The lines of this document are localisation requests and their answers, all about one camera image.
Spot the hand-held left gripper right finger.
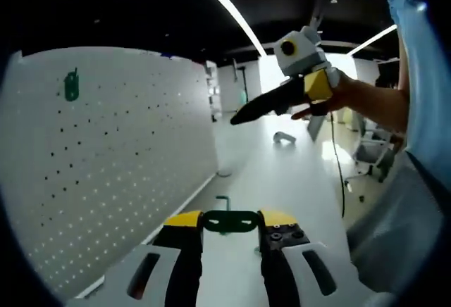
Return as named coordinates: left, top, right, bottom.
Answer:
left=257, top=208, right=357, bottom=307

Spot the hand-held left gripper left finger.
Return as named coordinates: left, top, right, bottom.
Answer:
left=87, top=210, right=205, bottom=307

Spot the green hook assembly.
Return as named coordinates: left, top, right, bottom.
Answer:
left=203, top=195, right=262, bottom=237
left=63, top=67, right=80, bottom=102

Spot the white perforated mounting plate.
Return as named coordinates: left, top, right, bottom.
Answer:
left=0, top=46, right=221, bottom=300

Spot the person's right hand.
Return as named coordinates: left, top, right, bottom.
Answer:
left=290, top=70, right=357, bottom=122

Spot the black floor stand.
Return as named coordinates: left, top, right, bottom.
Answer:
left=231, top=58, right=249, bottom=106

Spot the long ceiling light strip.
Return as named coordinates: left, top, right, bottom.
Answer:
left=347, top=24, right=398, bottom=56
left=184, top=0, right=268, bottom=56

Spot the white mesh office chair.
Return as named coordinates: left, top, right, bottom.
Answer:
left=347, top=151, right=445, bottom=294

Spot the grey curved handle part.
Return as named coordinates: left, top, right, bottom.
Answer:
left=273, top=131, right=297, bottom=146

